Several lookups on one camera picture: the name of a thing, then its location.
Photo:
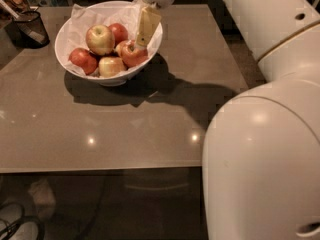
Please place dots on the yellow-red apple on top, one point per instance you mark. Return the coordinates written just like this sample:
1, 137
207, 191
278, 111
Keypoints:
100, 39

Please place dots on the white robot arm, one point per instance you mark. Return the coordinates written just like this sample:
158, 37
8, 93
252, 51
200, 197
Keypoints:
261, 152

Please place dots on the yellow apple at front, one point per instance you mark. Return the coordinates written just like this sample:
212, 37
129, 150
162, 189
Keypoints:
111, 66

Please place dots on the black mesh pen cup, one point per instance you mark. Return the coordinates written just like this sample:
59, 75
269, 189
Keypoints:
28, 31

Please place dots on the red apple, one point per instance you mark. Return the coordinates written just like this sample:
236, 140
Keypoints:
119, 31
84, 59
130, 55

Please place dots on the white paper liner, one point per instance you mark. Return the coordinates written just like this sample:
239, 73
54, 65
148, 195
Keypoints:
83, 20

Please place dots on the white bowl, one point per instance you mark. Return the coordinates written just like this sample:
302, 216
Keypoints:
133, 73

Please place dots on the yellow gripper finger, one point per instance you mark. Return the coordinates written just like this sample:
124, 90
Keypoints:
149, 20

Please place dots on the white robot base below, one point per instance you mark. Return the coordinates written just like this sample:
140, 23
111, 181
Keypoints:
15, 224

